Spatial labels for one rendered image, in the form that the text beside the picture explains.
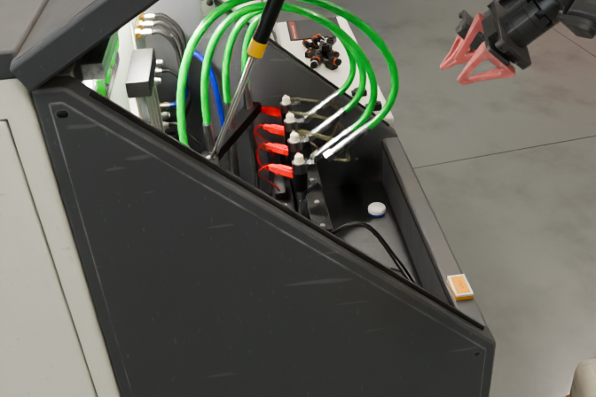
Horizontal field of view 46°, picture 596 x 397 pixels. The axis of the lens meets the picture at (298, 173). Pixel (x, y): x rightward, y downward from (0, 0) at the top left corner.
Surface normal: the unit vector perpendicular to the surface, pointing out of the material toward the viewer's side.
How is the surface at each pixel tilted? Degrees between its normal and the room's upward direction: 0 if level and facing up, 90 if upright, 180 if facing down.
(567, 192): 0
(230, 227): 90
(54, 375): 90
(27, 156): 90
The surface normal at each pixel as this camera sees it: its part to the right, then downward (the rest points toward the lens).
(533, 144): -0.06, -0.84
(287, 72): 0.11, 0.54
